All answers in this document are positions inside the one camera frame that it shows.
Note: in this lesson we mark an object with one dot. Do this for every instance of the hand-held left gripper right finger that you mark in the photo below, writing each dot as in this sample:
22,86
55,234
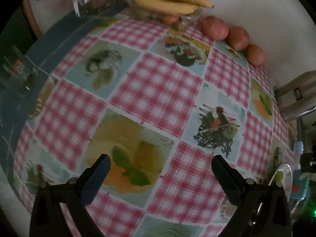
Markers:
227,180

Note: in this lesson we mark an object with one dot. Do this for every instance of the checked fruit-print tablecloth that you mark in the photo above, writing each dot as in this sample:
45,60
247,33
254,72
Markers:
153,91

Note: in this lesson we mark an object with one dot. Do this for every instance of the clear plastic bag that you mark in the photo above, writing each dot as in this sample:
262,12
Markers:
185,21

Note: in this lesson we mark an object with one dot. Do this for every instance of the teal box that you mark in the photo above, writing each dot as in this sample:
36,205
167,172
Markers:
300,187

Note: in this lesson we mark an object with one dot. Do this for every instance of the clear glass dish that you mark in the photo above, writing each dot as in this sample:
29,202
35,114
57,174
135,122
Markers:
17,71

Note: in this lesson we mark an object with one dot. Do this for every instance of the red apple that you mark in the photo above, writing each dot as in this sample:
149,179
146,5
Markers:
256,55
238,38
214,27

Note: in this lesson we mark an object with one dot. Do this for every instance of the steel kettle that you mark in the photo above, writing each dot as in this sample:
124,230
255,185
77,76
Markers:
293,96

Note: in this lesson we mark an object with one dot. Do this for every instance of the white power strip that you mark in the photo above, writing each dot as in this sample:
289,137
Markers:
298,153

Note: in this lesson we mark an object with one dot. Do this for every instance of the black charger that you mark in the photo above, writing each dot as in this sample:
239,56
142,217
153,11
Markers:
307,160

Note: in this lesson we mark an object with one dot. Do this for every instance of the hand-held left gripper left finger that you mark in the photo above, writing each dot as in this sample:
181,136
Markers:
95,180

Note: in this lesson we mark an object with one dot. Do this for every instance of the large steel plate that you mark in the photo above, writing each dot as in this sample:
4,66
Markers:
287,177

